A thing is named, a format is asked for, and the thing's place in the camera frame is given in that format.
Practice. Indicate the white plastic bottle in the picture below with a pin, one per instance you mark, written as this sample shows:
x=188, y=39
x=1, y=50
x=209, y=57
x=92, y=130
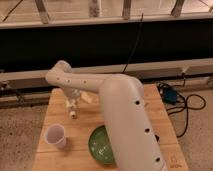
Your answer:
x=71, y=107

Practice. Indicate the green ceramic bowl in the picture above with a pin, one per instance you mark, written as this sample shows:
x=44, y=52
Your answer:
x=99, y=146

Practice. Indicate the blue power adapter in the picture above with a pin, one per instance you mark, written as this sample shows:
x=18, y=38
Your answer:
x=170, y=97

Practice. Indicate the white plastic cup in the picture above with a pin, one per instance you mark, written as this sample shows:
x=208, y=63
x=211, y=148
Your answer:
x=55, y=135

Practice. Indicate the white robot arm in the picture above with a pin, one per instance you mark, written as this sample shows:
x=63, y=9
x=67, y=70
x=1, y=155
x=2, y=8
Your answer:
x=121, y=100

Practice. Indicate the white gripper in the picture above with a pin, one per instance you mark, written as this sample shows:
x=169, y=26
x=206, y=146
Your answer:
x=72, y=93

